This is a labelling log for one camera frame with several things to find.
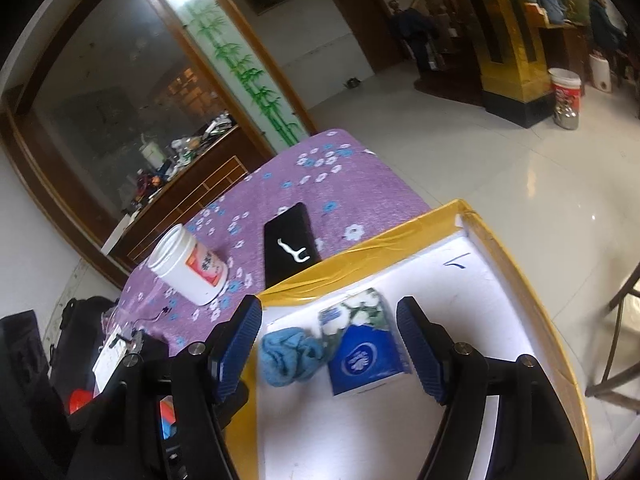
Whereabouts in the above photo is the blue red sponge pack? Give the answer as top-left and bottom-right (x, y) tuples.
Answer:
(160, 396), (177, 440)

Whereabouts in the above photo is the dark blue towel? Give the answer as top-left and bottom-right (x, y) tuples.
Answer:
(258, 327), (329, 388)

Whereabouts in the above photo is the small white blue tissue pack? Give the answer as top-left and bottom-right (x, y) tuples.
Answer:
(318, 288), (410, 396)

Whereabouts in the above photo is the red plastic bag on chair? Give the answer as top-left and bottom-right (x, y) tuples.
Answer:
(68, 389), (93, 414)

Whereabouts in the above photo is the wooden chair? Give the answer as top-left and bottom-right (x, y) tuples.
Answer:
(583, 263), (640, 416)

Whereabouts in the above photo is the white paper notepad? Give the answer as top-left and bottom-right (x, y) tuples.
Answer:
(92, 325), (130, 393)

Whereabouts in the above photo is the black backpack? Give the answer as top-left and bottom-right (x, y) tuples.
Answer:
(1, 296), (116, 414)

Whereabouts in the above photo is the yellow rimmed white tray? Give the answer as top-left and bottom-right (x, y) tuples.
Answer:
(226, 200), (596, 479)

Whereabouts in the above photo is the white plastic jar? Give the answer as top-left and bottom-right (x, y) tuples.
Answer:
(146, 224), (229, 306)

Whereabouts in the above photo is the black smartphone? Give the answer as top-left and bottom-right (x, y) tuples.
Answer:
(264, 203), (321, 288)

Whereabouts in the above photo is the purple floral tablecloth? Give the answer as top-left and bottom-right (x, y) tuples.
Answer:
(103, 129), (430, 354)

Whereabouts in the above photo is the wooden cabinet counter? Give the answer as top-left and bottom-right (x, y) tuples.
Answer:
(101, 126), (274, 273)

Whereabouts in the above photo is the bamboo painted pillar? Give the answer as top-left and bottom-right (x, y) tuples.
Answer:
(160, 0), (311, 153)

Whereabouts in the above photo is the red white bucket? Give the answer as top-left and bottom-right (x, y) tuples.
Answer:
(548, 67), (582, 130)

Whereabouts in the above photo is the white cylindrical appliance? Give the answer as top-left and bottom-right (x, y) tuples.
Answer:
(589, 52), (612, 93)

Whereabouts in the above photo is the standing person in dark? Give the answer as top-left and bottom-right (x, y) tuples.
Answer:
(388, 0), (435, 81)

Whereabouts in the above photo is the seated person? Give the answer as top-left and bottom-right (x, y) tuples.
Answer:
(589, 0), (625, 63)

